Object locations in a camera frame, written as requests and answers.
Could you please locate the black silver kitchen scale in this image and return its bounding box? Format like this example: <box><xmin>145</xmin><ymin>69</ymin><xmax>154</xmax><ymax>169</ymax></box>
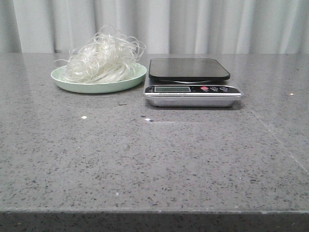
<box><xmin>144</xmin><ymin>58</ymin><xmax>243</xmax><ymax>107</ymax></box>

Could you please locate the white pleated curtain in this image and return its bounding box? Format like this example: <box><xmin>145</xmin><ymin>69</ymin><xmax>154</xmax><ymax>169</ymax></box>
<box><xmin>0</xmin><ymin>0</ymin><xmax>309</xmax><ymax>54</ymax></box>

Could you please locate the white vermicelli noodle bundle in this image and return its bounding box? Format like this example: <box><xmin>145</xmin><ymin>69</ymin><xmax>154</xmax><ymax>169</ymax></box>
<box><xmin>54</xmin><ymin>25</ymin><xmax>146</xmax><ymax>84</ymax></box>

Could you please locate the light green round plate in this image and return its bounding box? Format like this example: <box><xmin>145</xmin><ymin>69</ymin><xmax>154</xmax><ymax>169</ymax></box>
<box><xmin>51</xmin><ymin>63</ymin><xmax>147</xmax><ymax>94</ymax></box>

